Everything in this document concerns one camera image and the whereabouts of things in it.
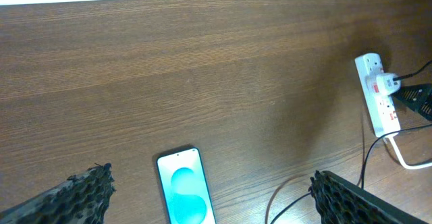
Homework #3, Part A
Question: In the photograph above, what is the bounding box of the white USB charger plug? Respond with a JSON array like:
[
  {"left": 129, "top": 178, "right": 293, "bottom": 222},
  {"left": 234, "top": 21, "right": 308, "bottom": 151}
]
[{"left": 373, "top": 73, "right": 401, "bottom": 96}]

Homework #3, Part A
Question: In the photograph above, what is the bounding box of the black charger cable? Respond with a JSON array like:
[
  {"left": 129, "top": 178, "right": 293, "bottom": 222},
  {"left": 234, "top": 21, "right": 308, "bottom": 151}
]
[{"left": 269, "top": 60, "right": 432, "bottom": 224}]

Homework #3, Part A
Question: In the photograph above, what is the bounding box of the blue Galaxy smartphone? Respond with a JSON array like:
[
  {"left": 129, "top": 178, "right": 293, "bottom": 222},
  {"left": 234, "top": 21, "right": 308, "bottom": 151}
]
[{"left": 156, "top": 147, "right": 216, "bottom": 224}]

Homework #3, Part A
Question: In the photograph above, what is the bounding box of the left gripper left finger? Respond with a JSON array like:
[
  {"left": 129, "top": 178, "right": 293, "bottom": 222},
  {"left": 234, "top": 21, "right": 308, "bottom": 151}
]
[{"left": 1, "top": 163, "right": 115, "bottom": 224}]

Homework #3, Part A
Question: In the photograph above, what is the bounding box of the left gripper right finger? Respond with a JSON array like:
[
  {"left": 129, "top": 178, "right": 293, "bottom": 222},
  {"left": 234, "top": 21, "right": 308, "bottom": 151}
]
[{"left": 308, "top": 171, "right": 427, "bottom": 224}]

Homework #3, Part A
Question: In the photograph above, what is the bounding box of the white power strip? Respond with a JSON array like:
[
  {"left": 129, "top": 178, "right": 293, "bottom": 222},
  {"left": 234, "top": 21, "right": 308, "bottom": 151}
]
[{"left": 354, "top": 53, "right": 401, "bottom": 138}]

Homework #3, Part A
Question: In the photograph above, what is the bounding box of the white power cord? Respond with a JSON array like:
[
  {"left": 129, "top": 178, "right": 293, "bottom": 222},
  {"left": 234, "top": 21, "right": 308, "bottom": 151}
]
[{"left": 384, "top": 135, "right": 432, "bottom": 171}]

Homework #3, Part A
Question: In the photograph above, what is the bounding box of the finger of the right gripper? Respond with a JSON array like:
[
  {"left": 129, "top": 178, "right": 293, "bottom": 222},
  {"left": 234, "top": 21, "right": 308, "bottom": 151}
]
[{"left": 392, "top": 84, "right": 431, "bottom": 121}]

